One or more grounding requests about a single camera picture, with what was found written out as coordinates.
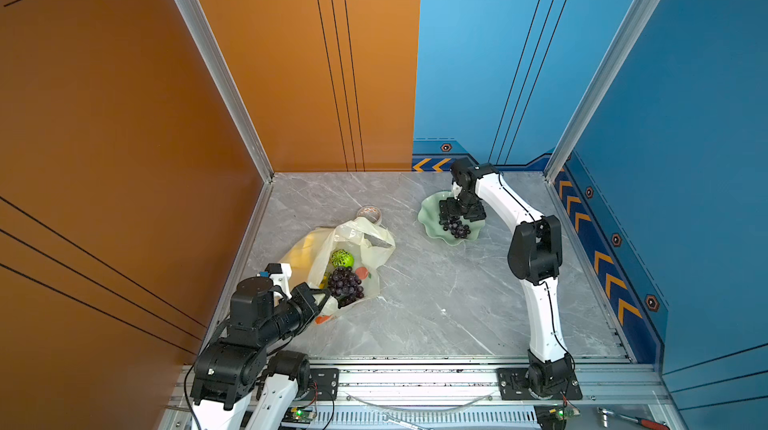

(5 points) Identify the red apple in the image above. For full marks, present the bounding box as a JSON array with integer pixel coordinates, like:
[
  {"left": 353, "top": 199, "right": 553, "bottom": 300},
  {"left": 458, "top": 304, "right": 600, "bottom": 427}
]
[{"left": 355, "top": 267, "right": 369, "bottom": 280}]

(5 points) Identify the dark purple grape bunch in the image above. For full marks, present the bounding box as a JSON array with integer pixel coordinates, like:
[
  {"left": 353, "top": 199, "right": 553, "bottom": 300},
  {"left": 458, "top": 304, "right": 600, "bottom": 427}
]
[
  {"left": 440, "top": 216, "right": 471, "bottom": 240},
  {"left": 327, "top": 267, "right": 365, "bottom": 308}
]

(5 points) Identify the red handled tool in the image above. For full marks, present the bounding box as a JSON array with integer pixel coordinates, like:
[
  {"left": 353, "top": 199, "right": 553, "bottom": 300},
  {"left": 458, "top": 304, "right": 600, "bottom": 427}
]
[{"left": 597, "top": 407, "right": 670, "bottom": 430}]

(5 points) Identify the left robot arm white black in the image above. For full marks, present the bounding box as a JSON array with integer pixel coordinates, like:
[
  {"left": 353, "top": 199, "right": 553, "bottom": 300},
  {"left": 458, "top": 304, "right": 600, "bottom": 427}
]
[{"left": 184, "top": 276, "right": 330, "bottom": 429}]

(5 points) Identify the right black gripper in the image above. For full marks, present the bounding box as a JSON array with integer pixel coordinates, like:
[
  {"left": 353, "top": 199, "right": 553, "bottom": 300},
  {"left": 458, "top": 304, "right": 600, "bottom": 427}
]
[{"left": 437, "top": 192, "right": 483, "bottom": 222}]

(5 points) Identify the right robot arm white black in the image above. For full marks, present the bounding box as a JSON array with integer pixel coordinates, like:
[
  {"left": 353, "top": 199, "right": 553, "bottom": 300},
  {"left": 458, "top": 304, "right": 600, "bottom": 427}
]
[{"left": 438, "top": 158, "right": 583, "bottom": 399}]

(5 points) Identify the left green circuit board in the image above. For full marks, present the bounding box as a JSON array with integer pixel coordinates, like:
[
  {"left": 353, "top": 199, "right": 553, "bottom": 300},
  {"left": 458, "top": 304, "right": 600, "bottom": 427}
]
[{"left": 281, "top": 407, "right": 318, "bottom": 426}]

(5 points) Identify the aluminium corner post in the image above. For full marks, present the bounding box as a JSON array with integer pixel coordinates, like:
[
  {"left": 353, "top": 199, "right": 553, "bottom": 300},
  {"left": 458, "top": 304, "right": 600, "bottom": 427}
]
[
  {"left": 174, "top": 0, "right": 274, "bottom": 184},
  {"left": 544, "top": 0, "right": 661, "bottom": 183}
]

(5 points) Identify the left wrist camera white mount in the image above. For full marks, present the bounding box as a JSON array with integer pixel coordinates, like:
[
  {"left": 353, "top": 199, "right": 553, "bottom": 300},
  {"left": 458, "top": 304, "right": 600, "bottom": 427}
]
[{"left": 257, "top": 263, "right": 292, "bottom": 298}]

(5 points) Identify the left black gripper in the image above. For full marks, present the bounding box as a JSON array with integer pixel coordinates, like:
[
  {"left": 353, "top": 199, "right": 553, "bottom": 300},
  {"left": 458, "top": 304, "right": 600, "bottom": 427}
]
[{"left": 259, "top": 282, "right": 331, "bottom": 348}]

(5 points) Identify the aluminium front rail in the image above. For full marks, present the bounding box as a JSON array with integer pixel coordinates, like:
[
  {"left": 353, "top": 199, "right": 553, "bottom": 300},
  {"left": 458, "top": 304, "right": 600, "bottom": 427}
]
[{"left": 279, "top": 358, "right": 686, "bottom": 429}]

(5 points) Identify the left aluminium corner post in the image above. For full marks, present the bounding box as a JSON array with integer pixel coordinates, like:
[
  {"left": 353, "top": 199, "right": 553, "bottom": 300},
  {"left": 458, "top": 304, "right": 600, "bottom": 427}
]
[{"left": 174, "top": 0, "right": 274, "bottom": 184}]

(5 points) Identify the green circuit board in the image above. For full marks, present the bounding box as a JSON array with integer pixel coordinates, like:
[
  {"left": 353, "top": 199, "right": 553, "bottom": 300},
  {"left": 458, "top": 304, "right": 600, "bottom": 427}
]
[
  {"left": 534, "top": 406, "right": 581, "bottom": 430},
  {"left": 281, "top": 407, "right": 318, "bottom": 426}
]

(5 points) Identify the right green circuit board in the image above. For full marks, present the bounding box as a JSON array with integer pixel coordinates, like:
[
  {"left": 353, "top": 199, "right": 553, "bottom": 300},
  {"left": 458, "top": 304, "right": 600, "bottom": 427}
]
[{"left": 534, "top": 406, "right": 581, "bottom": 430}]

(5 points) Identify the green kiwi half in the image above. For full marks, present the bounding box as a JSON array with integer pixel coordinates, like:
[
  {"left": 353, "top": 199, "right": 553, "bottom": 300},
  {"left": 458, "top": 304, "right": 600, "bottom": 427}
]
[{"left": 329, "top": 249, "right": 355, "bottom": 268}]

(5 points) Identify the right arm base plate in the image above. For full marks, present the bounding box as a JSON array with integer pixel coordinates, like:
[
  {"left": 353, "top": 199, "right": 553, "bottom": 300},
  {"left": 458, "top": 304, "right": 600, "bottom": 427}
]
[{"left": 496, "top": 367, "right": 583, "bottom": 401}]

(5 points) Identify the green leaf-shaped plate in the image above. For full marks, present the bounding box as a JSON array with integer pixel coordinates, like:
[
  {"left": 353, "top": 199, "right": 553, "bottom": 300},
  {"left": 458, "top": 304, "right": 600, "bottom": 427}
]
[{"left": 417, "top": 191, "right": 485, "bottom": 246}]

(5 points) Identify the clear tape roll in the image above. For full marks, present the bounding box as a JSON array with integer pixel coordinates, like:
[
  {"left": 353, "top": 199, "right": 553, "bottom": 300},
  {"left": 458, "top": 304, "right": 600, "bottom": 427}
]
[{"left": 356, "top": 205, "right": 382, "bottom": 225}]

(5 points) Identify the cream plastic bag orange print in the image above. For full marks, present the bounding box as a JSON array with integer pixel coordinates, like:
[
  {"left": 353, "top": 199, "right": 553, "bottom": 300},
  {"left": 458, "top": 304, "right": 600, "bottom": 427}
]
[{"left": 280, "top": 217, "right": 396, "bottom": 324}]

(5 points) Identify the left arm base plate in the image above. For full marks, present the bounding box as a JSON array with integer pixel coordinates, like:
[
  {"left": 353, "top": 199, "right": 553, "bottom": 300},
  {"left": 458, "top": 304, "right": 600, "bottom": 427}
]
[{"left": 299, "top": 367, "right": 340, "bottom": 402}]

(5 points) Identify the right aluminium corner post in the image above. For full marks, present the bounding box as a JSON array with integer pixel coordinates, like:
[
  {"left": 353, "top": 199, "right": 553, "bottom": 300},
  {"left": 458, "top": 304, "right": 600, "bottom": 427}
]
[{"left": 544, "top": 0, "right": 661, "bottom": 183}]

